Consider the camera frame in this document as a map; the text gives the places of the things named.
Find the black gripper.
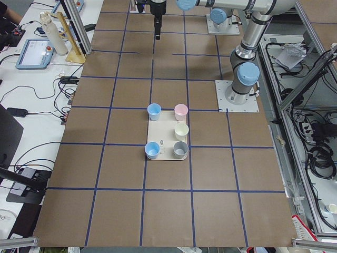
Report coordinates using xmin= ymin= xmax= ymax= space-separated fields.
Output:
xmin=134 ymin=0 xmax=166 ymax=40

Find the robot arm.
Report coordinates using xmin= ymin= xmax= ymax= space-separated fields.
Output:
xmin=176 ymin=0 xmax=295 ymax=65
xmin=210 ymin=8 xmax=234 ymax=30

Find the blue cup near tray corner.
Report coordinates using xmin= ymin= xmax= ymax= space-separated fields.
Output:
xmin=147 ymin=103 xmax=161 ymax=121

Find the pink plastic cup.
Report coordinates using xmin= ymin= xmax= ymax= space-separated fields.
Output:
xmin=174 ymin=104 xmax=189 ymax=121

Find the pale green plastic cup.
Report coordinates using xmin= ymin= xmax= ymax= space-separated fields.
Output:
xmin=174 ymin=123 xmax=189 ymax=140

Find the light blue outer cup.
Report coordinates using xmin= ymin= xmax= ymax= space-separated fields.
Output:
xmin=145 ymin=141 xmax=161 ymax=159

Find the grey plastic cup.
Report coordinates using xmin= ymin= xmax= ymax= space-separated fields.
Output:
xmin=173 ymin=141 xmax=189 ymax=159

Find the wooden mug tree stand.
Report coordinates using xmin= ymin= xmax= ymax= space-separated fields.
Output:
xmin=49 ymin=12 xmax=86 ymax=64

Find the beige tall bottle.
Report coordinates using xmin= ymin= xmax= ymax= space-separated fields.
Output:
xmin=40 ymin=12 xmax=68 ymax=55

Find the cream serving tray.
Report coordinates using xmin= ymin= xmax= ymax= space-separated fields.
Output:
xmin=147 ymin=111 xmax=187 ymax=161

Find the blue teach pendant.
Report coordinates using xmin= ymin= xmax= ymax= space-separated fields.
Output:
xmin=16 ymin=39 xmax=54 ymax=70

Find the black power adapter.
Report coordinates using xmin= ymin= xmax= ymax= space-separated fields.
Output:
xmin=6 ymin=108 xmax=29 ymax=118

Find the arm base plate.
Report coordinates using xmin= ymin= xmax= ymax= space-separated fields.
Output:
xmin=215 ymin=80 xmax=259 ymax=113
xmin=206 ymin=14 xmax=240 ymax=36

